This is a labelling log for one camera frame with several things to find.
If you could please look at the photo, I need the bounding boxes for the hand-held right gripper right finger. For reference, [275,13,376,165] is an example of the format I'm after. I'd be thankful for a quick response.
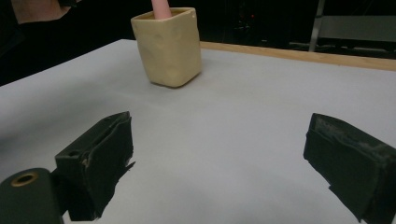
[303,112,396,224]

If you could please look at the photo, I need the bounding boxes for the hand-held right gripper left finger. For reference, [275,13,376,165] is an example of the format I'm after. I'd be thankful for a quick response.
[55,111,136,222]

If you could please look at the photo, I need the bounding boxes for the beige square cup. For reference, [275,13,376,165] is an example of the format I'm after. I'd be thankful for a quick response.
[130,7,203,89]

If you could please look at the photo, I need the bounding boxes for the pink hairbrush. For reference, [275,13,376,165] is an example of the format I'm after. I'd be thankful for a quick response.
[151,0,173,21]

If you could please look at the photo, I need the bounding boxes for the pale table cover sheet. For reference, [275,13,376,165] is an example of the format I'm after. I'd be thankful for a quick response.
[0,38,396,224]

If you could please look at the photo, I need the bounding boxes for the white metal stand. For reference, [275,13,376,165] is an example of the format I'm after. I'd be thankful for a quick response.
[307,0,396,52]

